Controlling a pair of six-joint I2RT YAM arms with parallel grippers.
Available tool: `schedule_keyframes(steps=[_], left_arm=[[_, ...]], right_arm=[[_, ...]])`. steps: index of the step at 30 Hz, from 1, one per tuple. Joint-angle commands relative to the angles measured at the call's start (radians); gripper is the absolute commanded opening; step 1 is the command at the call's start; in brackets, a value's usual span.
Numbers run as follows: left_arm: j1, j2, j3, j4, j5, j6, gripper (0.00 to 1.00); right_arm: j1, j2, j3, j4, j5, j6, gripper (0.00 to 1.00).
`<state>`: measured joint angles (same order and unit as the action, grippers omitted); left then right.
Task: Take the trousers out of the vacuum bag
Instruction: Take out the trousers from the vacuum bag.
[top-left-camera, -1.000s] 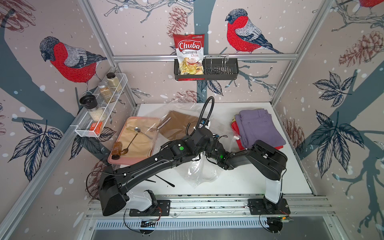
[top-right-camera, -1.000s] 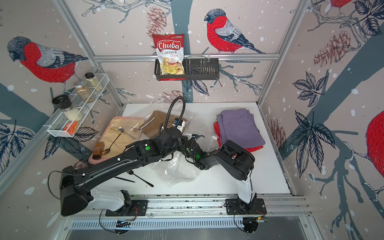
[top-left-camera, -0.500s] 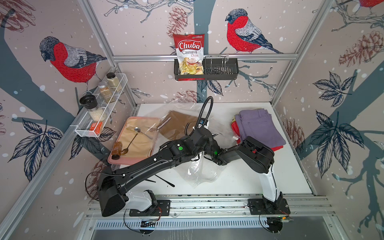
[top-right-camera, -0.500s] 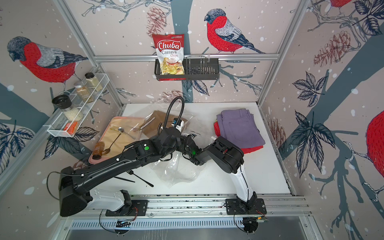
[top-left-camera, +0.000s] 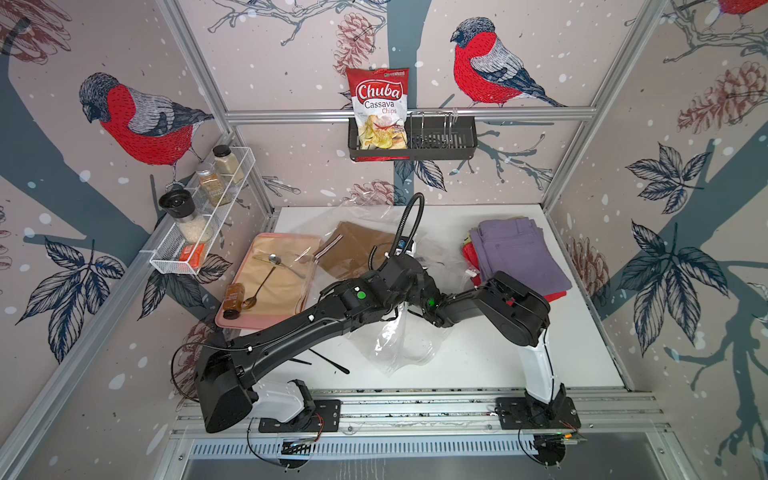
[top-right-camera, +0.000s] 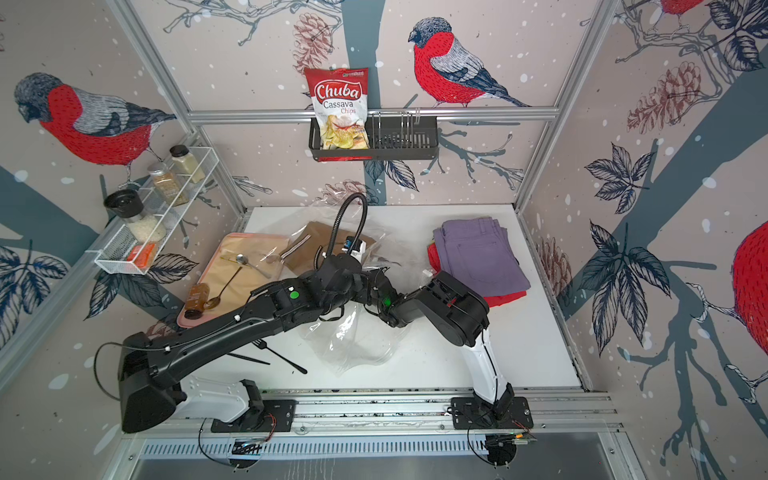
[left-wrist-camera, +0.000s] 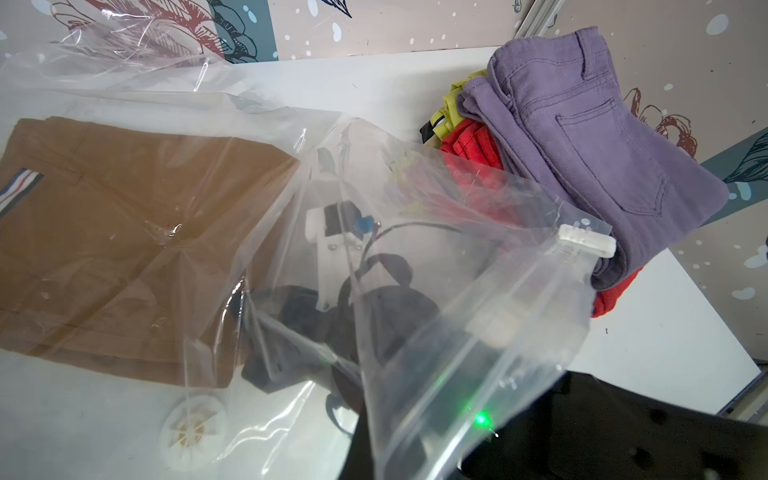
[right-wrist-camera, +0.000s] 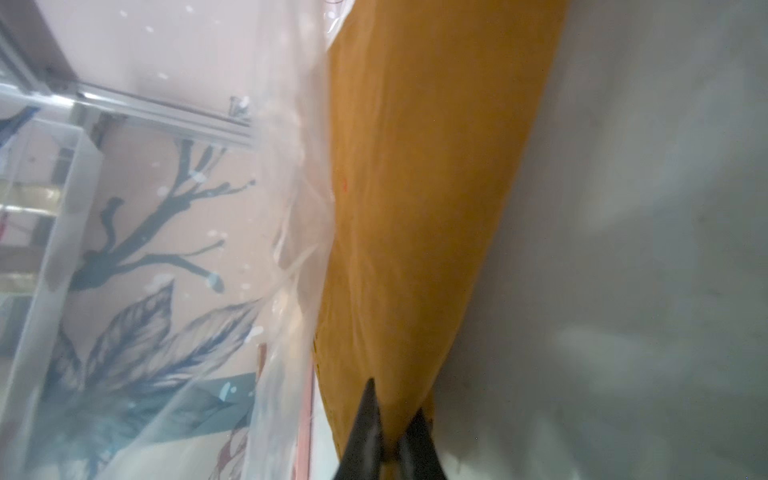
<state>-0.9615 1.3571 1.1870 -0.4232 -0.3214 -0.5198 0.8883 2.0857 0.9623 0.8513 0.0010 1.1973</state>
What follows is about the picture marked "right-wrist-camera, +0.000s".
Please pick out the clear plastic vacuum bag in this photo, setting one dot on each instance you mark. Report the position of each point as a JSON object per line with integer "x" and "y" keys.
{"x": 617, "y": 328}

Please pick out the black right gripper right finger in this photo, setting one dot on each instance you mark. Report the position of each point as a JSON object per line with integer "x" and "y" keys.
{"x": 417, "y": 456}

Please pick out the clear acrylic spice shelf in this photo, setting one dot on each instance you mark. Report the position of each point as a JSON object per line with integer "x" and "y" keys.
{"x": 48, "y": 185}

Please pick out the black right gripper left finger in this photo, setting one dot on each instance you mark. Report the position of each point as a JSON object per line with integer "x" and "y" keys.
{"x": 362, "y": 456}

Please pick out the brown garment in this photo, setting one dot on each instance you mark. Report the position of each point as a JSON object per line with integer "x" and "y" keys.
{"x": 432, "y": 103}

